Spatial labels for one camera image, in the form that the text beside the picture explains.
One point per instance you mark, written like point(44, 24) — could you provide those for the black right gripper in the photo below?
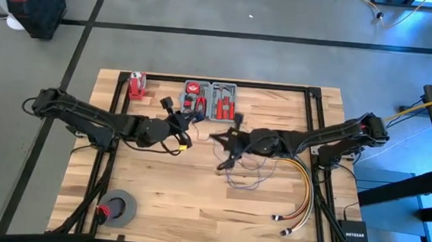
point(242, 143)

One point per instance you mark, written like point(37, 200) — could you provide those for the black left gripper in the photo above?
point(179, 128)

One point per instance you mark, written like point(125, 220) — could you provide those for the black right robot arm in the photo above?
point(314, 137)

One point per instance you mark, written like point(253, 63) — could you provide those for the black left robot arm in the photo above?
point(86, 116)

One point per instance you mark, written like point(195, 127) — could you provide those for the grey tray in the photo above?
point(209, 101)

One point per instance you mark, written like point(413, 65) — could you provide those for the red tape measure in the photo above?
point(193, 87)

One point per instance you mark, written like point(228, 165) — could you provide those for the hammer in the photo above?
point(224, 89)

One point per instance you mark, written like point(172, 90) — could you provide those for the red tape dispenser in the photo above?
point(136, 88)

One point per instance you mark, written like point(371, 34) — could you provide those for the red black clamp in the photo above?
point(103, 210)

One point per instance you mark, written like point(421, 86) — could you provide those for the black crate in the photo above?
point(44, 13)

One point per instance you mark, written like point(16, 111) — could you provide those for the black stand base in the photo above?
point(399, 2)

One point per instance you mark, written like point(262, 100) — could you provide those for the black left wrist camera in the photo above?
point(167, 104)

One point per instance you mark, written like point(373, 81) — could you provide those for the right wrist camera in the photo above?
point(239, 120)

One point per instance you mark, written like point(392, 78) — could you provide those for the black table frame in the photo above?
point(264, 85)

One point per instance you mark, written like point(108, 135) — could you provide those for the gray duct tape roll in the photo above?
point(130, 206)

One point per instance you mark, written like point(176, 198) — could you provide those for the black network switch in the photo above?
point(353, 237)

